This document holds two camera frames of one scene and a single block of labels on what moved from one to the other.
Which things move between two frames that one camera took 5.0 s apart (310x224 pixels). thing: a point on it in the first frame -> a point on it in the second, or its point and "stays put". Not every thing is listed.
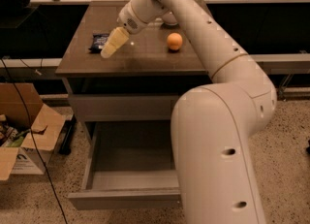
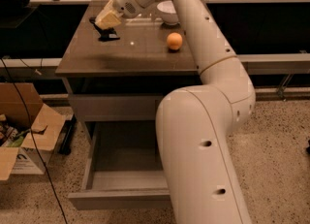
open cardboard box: x=29 y=131 stays put
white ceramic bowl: x=170 y=18 stays put
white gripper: x=128 y=18 -> x=123 y=4
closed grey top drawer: x=122 y=108 stays put
